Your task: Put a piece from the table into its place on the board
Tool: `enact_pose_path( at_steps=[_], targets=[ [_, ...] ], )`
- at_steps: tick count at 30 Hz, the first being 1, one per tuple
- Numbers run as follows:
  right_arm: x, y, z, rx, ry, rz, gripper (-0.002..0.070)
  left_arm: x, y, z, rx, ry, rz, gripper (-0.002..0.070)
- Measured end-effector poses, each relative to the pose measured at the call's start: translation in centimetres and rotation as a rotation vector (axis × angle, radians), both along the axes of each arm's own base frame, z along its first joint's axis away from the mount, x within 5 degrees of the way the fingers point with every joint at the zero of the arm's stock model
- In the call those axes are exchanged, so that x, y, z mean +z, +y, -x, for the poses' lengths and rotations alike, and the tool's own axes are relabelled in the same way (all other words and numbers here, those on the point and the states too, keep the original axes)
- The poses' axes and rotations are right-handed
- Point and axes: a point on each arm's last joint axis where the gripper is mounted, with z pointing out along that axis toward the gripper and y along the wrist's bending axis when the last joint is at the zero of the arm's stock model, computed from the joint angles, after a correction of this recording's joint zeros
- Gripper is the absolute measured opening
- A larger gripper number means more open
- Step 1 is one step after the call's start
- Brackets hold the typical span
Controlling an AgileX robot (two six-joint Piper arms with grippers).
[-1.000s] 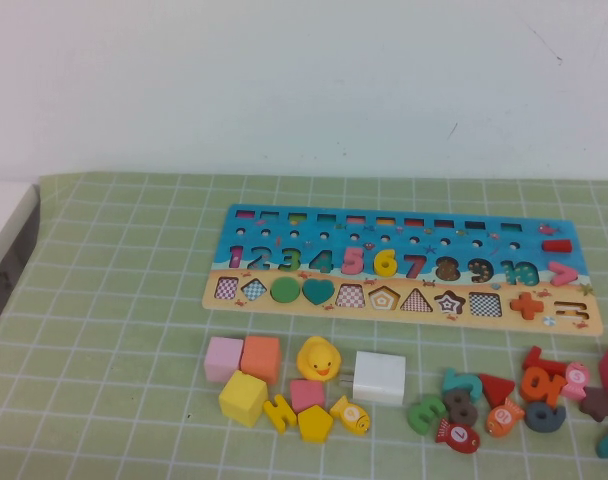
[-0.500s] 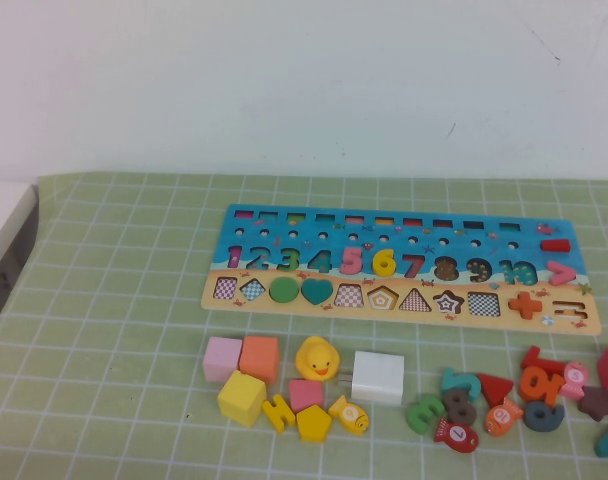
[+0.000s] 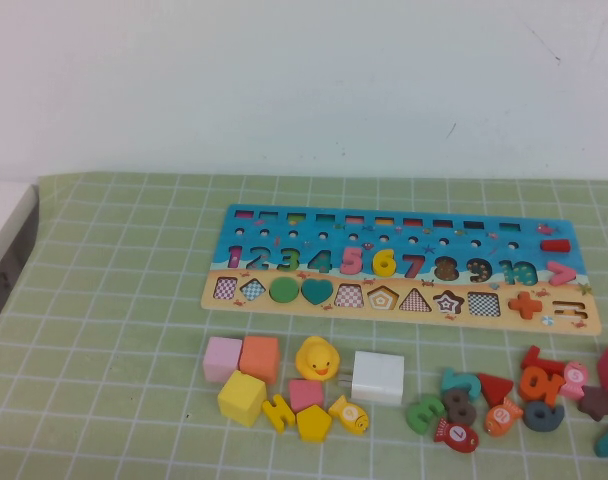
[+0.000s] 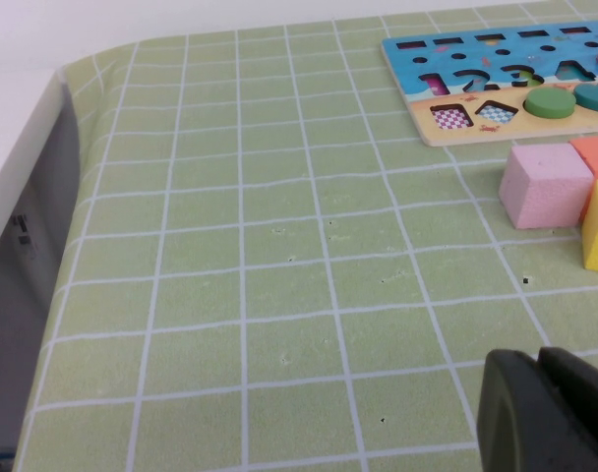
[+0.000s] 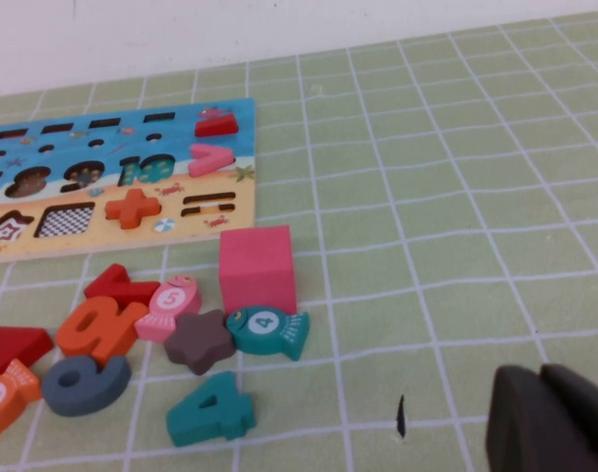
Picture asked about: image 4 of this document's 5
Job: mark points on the blue wooden number puzzle board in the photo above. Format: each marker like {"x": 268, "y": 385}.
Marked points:
{"x": 402, "y": 64}

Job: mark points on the white side cabinet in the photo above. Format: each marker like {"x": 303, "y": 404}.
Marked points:
{"x": 14, "y": 196}

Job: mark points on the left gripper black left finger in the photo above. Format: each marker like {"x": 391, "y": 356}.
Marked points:
{"x": 515, "y": 423}

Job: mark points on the orange foam cube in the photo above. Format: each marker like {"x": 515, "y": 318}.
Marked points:
{"x": 596, "y": 155}

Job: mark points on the pink wooden cube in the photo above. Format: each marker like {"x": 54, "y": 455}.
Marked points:
{"x": 545, "y": 192}

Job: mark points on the green circle puzzle piece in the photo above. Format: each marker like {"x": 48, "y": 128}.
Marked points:
{"x": 550, "y": 103}

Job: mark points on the green checkered tablecloth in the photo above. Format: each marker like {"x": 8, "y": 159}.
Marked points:
{"x": 279, "y": 295}

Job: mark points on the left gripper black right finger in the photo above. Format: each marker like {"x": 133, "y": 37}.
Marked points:
{"x": 584, "y": 388}

